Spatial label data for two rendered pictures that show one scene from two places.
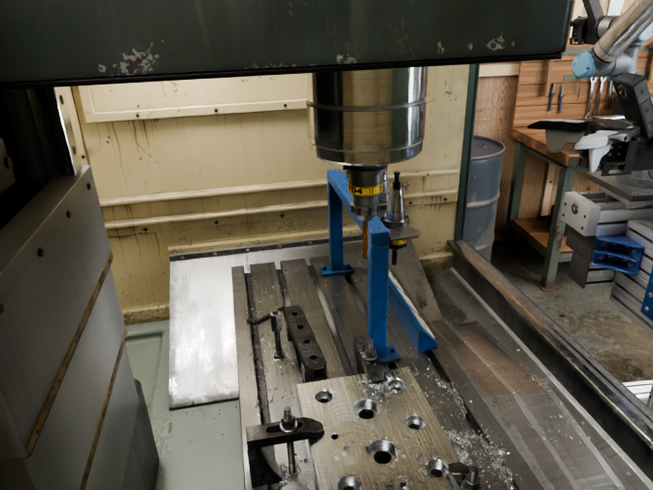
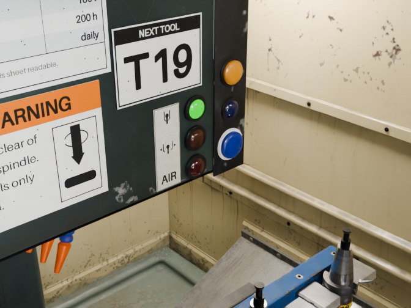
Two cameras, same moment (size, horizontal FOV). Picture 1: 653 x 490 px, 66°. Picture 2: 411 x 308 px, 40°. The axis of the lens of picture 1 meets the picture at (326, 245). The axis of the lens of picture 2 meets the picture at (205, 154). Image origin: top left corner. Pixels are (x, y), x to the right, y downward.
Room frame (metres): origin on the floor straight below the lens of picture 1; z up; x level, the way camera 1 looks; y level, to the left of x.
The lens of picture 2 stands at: (0.71, -0.66, 1.87)
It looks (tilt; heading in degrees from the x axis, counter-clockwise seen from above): 26 degrees down; 58
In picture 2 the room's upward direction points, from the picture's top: straight up
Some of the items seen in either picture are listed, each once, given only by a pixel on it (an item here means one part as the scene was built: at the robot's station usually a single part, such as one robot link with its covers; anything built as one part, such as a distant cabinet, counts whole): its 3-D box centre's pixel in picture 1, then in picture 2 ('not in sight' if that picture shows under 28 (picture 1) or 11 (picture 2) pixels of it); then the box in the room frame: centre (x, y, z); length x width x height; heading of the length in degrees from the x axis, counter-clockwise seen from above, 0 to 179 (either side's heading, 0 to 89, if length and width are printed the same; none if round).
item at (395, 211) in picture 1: (395, 202); not in sight; (1.02, -0.15, 1.26); 0.04 x 0.04 x 0.07
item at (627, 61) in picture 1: (619, 62); not in sight; (1.68, -0.96, 1.46); 0.11 x 0.08 x 0.11; 109
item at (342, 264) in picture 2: not in sight; (342, 261); (1.34, -0.09, 1.26); 0.04 x 0.04 x 0.07
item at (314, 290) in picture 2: not in sight; (321, 297); (1.29, -0.10, 1.21); 0.07 x 0.05 x 0.01; 100
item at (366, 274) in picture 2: not in sight; (357, 271); (1.39, -0.08, 1.21); 0.07 x 0.05 x 0.01; 100
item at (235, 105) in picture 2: not in sight; (230, 109); (1.01, -0.21, 1.66); 0.02 x 0.01 x 0.02; 10
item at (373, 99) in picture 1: (365, 106); not in sight; (0.69, -0.06, 1.52); 0.16 x 0.16 x 0.12
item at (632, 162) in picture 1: (624, 144); not in sight; (0.84, -0.51, 1.42); 0.12 x 0.08 x 0.09; 96
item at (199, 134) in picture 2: not in sight; (196, 138); (0.97, -0.22, 1.64); 0.02 x 0.01 x 0.02; 10
